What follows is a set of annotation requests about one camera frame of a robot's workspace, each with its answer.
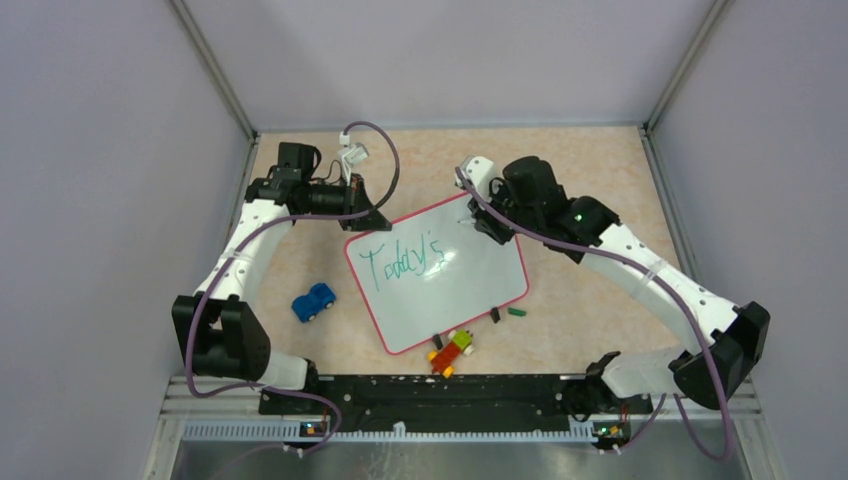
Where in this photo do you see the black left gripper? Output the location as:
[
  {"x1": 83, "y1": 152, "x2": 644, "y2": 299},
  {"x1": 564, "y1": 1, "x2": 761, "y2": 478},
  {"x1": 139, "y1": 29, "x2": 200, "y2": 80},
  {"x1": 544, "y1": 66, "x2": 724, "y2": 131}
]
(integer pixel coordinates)
[{"x1": 301, "y1": 172, "x2": 392, "y2": 232}]

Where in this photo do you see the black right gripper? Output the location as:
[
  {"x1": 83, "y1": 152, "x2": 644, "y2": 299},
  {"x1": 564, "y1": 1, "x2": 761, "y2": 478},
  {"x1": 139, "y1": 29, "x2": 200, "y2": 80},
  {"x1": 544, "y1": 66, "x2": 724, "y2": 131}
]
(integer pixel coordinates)
[{"x1": 469, "y1": 179, "x2": 541, "y2": 245}]

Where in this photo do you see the pink-framed whiteboard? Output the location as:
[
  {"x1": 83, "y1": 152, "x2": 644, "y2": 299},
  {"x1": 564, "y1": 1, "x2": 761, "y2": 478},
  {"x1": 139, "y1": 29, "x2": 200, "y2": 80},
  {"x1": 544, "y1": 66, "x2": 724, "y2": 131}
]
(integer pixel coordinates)
[{"x1": 344, "y1": 194, "x2": 530, "y2": 355}]

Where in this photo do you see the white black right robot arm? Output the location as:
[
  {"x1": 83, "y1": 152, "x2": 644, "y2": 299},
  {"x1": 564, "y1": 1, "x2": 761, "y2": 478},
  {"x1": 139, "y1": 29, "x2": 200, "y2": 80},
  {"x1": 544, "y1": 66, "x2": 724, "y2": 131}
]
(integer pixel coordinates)
[{"x1": 455, "y1": 156, "x2": 770, "y2": 412}]

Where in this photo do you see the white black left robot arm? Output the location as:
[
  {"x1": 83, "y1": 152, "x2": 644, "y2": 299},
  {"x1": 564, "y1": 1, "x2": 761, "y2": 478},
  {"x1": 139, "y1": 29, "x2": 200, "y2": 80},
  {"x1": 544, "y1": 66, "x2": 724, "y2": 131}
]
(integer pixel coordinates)
[{"x1": 171, "y1": 139, "x2": 392, "y2": 414}]

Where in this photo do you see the blue toy car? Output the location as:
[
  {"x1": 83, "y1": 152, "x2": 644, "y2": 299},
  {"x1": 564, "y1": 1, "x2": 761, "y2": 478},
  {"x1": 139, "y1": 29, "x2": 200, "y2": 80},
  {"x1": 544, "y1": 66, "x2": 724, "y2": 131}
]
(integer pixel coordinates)
[{"x1": 291, "y1": 283, "x2": 337, "y2": 323}]

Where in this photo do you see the red yellow toy brick car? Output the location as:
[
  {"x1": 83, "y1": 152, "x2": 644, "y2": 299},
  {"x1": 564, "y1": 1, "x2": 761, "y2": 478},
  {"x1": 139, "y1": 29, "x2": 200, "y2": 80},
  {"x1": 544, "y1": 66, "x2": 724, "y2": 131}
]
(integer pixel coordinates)
[{"x1": 427, "y1": 330, "x2": 474, "y2": 378}]

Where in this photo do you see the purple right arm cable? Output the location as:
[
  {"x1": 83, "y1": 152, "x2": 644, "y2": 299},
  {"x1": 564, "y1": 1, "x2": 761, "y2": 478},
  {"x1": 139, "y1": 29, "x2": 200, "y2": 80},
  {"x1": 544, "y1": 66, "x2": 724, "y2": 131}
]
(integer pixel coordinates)
[{"x1": 454, "y1": 166, "x2": 737, "y2": 462}]

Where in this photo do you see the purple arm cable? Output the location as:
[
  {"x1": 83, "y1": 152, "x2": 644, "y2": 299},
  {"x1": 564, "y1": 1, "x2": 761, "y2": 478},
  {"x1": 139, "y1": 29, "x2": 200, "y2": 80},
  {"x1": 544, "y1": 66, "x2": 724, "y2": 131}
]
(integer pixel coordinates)
[
  {"x1": 184, "y1": 120, "x2": 402, "y2": 458},
  {"x1": 454, "y1": 166, "x2": 737, "y2": 462}
]

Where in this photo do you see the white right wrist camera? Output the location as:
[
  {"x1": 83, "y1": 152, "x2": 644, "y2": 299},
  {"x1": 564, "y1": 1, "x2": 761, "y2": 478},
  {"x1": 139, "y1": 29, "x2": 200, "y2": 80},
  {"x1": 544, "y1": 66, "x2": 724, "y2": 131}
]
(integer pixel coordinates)
[{"x1": 455, "y1": 155, "x2": 497, "y2": 200}]

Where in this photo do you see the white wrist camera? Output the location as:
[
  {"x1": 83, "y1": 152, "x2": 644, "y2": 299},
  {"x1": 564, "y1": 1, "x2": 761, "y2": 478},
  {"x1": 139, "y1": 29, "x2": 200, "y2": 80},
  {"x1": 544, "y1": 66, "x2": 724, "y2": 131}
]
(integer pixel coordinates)
[
  {"x1": 455, "y1": 155, "x2": 497, "y2": 200},
  {"x1": 338, "y1": 132, "x2": 369, "y2": 178}
]

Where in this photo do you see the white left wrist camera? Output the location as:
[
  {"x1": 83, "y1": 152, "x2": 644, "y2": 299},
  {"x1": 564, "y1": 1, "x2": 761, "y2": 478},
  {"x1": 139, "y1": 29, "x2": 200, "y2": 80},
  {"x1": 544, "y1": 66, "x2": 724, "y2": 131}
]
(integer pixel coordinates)
[{"x1": 338, "y1": 132, "x2": 369, "y2": 178}]

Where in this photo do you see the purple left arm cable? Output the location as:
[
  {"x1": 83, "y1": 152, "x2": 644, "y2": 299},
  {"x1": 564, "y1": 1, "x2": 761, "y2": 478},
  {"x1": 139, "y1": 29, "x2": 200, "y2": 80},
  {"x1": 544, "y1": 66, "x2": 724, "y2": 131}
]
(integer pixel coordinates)
[{"x1": 184, "y1": 120, "x2": 402, "y2": 458}]

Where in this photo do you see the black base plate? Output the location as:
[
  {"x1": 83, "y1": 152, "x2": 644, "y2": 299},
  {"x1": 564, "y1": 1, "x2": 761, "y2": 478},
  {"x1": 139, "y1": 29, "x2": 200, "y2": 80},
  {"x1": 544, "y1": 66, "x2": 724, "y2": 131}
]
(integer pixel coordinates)
[{"x1": 258, "y1": 374, "x2": 654, "y2": 433}]

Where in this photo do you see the aluminium frame rail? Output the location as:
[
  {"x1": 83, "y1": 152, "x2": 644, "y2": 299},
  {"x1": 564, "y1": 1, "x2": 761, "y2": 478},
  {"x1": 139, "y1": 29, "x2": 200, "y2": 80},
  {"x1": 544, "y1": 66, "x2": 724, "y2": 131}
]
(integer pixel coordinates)
[{"x1": 142, "y1": 374, "x2": 786, "y2": 480}]

